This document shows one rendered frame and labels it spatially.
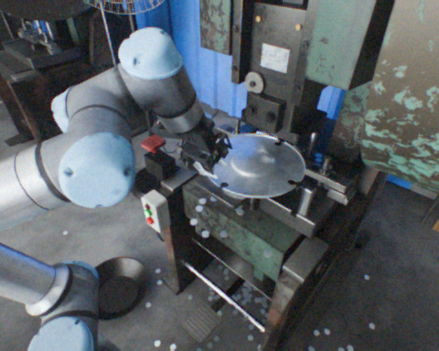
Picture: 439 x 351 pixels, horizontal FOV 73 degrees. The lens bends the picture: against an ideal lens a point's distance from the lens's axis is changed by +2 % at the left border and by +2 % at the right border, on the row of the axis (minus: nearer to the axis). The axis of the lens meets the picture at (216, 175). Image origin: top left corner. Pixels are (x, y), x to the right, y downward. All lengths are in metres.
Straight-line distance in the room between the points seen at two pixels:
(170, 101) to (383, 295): 1.41
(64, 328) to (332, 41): 0.76
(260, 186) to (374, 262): 1.07
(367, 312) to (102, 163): 1.41
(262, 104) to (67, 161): 0.54
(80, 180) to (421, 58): 0.32
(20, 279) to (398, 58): 0.70
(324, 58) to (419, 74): 0.34
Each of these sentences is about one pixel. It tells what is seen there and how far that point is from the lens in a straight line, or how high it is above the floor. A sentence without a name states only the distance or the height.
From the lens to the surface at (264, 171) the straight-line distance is 0.82.
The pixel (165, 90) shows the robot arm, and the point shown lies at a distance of 0.44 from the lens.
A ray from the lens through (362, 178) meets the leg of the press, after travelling 1.12.
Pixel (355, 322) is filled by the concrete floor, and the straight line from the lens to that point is 1.54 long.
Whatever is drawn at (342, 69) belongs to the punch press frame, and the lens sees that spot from 0.63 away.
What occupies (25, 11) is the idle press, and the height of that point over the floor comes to 0.98.
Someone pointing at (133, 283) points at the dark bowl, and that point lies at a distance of 1.55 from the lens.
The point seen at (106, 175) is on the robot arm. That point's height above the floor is 1.11.
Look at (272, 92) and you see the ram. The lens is 0.78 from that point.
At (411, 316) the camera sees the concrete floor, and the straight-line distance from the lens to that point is 1.66.
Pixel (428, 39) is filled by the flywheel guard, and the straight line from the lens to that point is 0.31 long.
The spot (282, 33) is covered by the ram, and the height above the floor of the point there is 1.12.
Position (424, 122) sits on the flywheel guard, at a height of 1.16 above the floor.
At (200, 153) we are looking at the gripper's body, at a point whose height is 0.98.
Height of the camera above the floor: 1.31
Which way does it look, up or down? 41 degrees down
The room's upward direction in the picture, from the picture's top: straight up
